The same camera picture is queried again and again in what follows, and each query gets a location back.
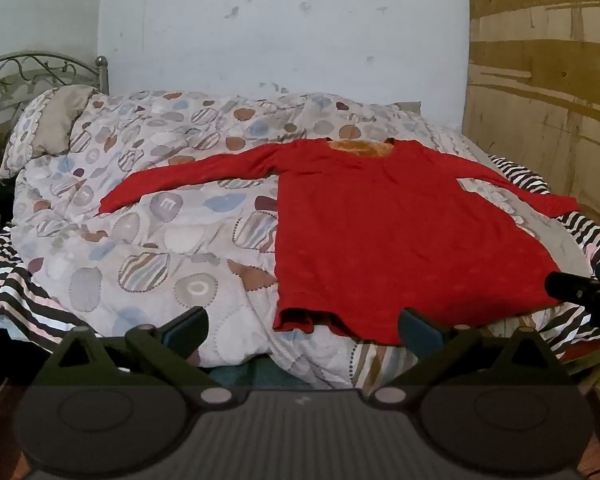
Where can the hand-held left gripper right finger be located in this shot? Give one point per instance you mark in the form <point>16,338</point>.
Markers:
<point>414,332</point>

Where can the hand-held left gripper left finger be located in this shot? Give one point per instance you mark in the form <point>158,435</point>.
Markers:
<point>187,327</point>

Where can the red long-sleeve shirt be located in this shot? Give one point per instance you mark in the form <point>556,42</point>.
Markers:
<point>380,240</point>

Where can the dark green cloth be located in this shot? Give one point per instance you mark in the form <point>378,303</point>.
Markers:
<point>245,372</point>

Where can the circle-patterned quilt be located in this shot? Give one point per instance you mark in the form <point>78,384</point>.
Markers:
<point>180,220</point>

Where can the black-and-white striped bed sheet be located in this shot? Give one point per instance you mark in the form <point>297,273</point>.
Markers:
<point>25,305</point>

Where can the plywood board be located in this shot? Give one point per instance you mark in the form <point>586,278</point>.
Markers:
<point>540,85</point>

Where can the metal scrollwork headboard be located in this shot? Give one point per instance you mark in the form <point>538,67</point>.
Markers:
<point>101,72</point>

